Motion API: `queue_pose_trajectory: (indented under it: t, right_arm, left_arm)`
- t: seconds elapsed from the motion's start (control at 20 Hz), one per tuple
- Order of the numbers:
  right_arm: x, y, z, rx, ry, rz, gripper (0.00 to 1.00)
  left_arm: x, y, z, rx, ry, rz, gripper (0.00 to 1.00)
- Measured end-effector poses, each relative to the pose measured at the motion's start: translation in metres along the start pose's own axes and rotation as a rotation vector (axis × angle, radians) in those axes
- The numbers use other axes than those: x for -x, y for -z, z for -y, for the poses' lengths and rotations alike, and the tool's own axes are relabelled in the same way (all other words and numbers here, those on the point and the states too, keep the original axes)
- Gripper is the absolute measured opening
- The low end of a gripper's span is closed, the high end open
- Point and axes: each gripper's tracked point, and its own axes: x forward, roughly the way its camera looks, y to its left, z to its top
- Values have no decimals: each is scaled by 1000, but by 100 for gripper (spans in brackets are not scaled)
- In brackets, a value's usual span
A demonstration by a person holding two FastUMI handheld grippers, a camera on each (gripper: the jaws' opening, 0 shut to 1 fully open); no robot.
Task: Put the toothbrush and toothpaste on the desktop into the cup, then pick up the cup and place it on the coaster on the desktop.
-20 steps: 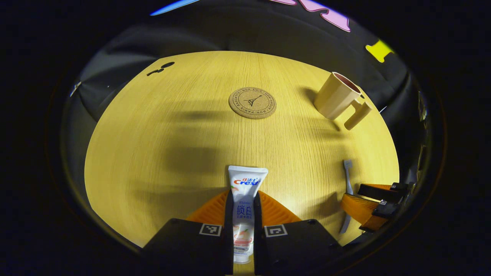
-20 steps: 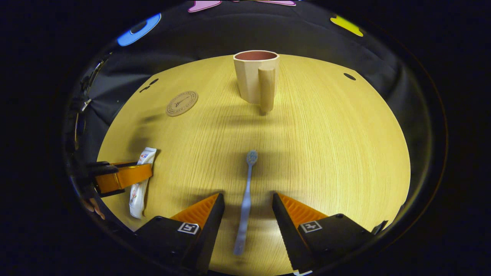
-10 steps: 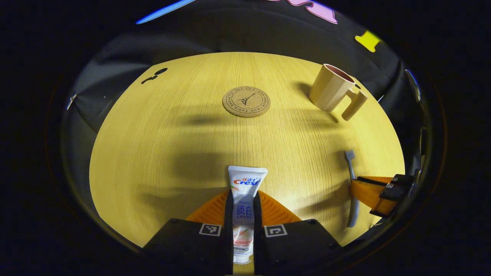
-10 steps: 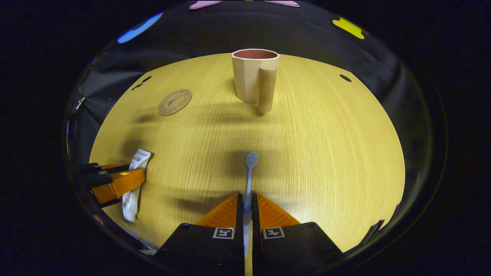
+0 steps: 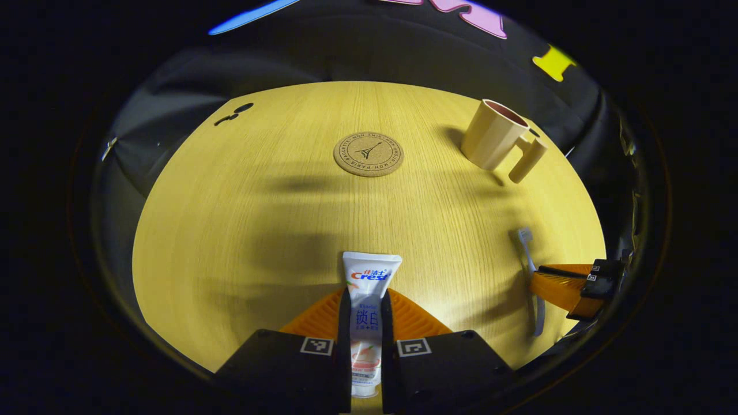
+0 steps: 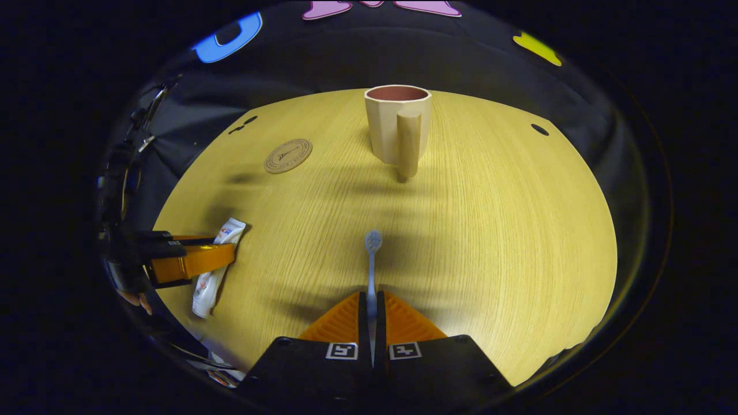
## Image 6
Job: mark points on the white toothpaste tube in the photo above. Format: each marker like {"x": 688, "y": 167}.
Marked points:
{"x": 206, "y": 291}

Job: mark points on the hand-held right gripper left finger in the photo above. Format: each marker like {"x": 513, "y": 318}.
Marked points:
{"x": 362, "y": 328}

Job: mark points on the beige cup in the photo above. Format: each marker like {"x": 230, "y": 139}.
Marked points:
{"x": 383, "y": 132}

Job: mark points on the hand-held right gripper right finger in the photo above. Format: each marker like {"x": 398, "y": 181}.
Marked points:
{"x": 380, "y": 328}

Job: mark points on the black backdrop cloth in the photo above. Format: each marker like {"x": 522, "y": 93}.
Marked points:
{"x": 323, "y": 57}

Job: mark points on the small silver clip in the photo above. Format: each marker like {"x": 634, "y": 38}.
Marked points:
{"x": 147, "y": 141}

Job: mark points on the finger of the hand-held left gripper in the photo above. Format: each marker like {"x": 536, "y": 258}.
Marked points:
{"x": 196, "y": 262}
{"x": 155, "y": 238}

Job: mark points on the round wooden coaster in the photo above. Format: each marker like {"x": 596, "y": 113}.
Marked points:
{"x": 288, "y": 155}

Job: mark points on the light blue toothbrush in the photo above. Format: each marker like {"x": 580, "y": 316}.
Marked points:
{"x": 372, "y": 271}

